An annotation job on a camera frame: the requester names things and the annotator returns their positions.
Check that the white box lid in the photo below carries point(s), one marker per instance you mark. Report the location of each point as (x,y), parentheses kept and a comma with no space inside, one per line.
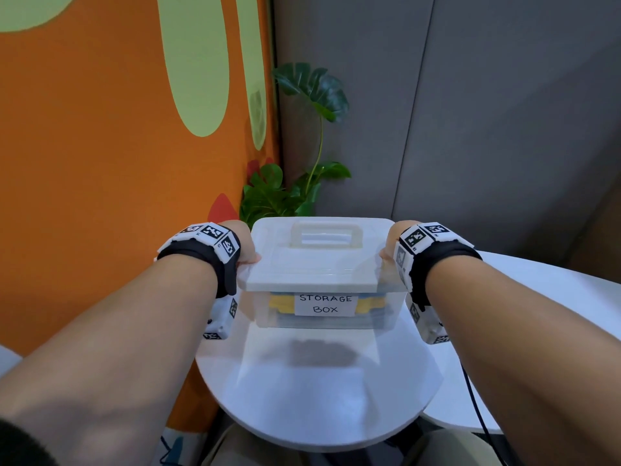
(315,271)

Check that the dark green shirt sleeve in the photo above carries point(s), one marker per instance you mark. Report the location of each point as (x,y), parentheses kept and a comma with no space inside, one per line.
(22,446)

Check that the person's leg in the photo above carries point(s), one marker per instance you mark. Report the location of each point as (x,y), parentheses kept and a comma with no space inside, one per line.
(242,451)
(451,451)

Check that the person's left hand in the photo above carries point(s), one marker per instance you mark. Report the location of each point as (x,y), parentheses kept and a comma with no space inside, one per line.
(245,247)

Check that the person's right hand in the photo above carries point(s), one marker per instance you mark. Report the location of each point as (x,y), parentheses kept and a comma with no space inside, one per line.
(392,242)

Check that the person's right forearm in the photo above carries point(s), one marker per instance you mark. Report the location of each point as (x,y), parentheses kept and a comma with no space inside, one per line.
(533,363)

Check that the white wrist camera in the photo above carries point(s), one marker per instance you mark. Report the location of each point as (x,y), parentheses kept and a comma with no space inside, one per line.
(429,327)
(218,320)

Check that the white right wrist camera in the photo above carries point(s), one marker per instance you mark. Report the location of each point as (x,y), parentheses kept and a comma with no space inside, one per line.
(429,327)

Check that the clear plastic storage box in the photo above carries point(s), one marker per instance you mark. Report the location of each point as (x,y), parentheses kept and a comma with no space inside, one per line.
(262,315)

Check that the person's right leg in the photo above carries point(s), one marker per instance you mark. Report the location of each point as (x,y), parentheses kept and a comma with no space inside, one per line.
(451,451)

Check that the black wristband with markers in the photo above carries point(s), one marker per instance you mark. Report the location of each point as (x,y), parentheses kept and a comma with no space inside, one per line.
(213,252)
(451,252)

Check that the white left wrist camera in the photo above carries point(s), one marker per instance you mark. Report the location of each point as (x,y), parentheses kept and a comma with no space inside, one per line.
(218,320)

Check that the black left wristband with markers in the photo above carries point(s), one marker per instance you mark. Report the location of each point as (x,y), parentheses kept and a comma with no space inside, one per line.
(213,252)

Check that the green leafy plant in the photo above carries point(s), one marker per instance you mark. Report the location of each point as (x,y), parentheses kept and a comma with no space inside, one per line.
(310,87)

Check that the person's left leg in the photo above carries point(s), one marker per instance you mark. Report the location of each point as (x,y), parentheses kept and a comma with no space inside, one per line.
(242,451)

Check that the person's left forearm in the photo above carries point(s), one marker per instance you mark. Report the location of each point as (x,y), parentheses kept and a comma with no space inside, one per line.
(97,359)

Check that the black right wristband with markers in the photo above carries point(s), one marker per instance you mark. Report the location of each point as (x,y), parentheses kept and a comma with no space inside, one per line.
(451,252)

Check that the yellow towel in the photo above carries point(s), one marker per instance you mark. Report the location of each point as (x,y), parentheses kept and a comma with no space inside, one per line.
(279,303)

